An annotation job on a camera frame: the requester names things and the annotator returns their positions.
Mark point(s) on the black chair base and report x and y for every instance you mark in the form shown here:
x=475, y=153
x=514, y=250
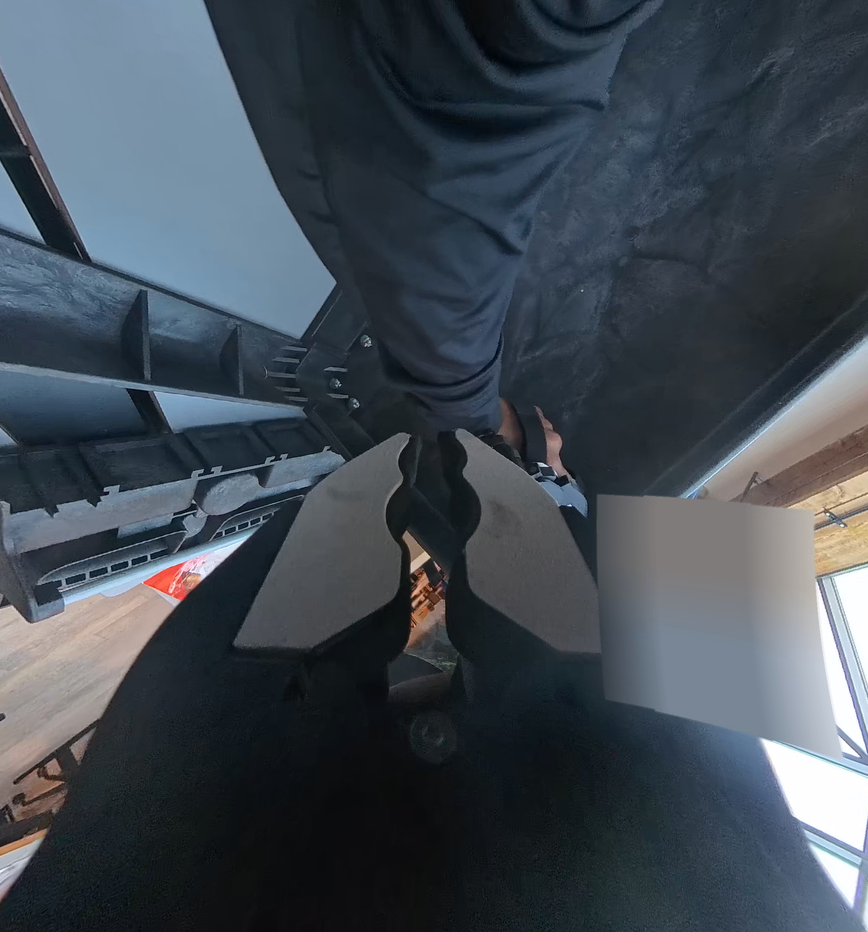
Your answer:
x=41, y=772

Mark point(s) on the red printed packet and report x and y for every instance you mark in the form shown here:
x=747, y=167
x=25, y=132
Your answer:
x=180, y=575

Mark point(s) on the person's left hand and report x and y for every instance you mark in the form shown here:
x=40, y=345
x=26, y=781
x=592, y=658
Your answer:
x=552, y=440

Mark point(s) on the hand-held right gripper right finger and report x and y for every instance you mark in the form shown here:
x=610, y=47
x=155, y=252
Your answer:
x=528, y=575

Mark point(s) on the person's left forearm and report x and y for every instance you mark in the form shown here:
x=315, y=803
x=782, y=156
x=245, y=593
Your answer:
x=426, y=255

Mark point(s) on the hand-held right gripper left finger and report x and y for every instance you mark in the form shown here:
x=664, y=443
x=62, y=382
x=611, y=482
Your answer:
x=324, y=568

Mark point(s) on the wooden ceiling beam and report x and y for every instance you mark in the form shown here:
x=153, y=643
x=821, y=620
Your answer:
x=848, y=455

